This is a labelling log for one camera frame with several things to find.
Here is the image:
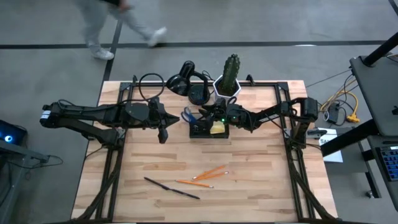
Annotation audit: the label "orange pencil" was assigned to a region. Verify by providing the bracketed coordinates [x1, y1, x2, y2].
[175, 179, 215, 189]
[192, 171, 229, 182]
[192, 164, 229, 180]

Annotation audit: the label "black ballpoint pen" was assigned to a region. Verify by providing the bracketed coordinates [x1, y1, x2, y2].
[143, 177, 171, 190]
[169, 187, 201, 200]

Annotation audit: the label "yellow sticky note pad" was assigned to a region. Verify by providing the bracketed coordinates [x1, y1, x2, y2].
[210, 120, 226, 136]

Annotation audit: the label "green cactus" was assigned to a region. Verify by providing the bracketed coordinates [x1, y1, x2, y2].
[220, 54, 241, 93]

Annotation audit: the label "black mesh desk organizer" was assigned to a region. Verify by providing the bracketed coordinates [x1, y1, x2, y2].
[188, 119, 231, 139]

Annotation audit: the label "grey metal stand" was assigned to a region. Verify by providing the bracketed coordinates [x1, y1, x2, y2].
[0, 139, 50, 224]

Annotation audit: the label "white paper sheet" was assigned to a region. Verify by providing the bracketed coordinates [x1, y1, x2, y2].
[318, 127, 345, 164]

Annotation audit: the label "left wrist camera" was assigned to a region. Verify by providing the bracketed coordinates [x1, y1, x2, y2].
[157, 126, 169, 145]

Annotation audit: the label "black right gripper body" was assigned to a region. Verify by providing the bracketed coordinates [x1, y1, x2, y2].
[213, 96, 252, 131]

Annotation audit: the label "white hexagonal plant pot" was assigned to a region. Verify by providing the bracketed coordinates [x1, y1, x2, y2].
[213, 74, 243, 102]

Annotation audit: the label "grey closed laptop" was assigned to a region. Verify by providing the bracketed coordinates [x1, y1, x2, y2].
[349, 55, 398, 138]

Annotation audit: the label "brown potting soil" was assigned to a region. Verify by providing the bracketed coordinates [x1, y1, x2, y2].
[216, 79, 239, 96]

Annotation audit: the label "black device with blue light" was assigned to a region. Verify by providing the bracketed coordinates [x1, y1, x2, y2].
[0, 119, 27, 146]

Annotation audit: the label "black slanted pole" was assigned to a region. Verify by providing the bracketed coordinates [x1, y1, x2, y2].
[362, 30, 398, 68]

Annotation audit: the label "black desk lamp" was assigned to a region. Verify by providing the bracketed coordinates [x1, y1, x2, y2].
[165, 60, 212, 106]

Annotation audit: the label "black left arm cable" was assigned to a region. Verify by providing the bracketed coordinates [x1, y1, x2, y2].
[137, 72, 166, 103]

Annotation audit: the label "blue-handled scissors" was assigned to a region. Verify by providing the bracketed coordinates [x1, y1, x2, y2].
[180, 106, 206, 125]

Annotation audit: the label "black cart frame bar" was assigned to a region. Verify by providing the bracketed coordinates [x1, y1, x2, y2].
[320, 119, 381, 158]

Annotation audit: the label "black power adapter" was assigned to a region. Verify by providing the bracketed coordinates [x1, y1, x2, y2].
[326, 101, 342, 124]

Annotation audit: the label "keyboard with lit keys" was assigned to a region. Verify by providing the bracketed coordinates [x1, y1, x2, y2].
[375, 145, 398, 182]

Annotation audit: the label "black aluminium table frame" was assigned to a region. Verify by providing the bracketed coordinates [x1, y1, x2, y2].
[73, 80, 335, 224]

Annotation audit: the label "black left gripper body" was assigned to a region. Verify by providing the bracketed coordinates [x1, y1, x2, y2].
[147, 97, 169, 129]

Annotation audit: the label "yellow cables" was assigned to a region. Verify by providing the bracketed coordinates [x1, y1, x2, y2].
[322, 77, 361, 124]

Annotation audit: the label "person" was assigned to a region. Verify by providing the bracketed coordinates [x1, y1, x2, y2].
[74, 0, 169, 62]

